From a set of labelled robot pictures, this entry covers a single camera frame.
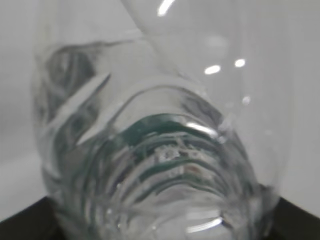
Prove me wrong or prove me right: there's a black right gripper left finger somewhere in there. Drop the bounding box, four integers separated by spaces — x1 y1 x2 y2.
0 197 65 240

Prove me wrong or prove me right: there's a clear green-label water bottle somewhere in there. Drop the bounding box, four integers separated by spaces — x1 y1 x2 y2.
29 0 282 240

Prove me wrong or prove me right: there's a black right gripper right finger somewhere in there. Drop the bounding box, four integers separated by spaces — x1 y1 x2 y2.
268 198 320 240

